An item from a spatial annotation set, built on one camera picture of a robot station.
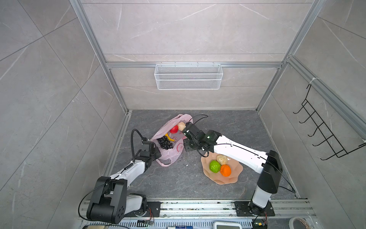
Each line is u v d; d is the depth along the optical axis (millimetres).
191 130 588
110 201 413
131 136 678
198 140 582
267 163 446
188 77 1004
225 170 810
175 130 1002
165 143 951
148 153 696
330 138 635
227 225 660
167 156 880
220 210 746
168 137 1004
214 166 819
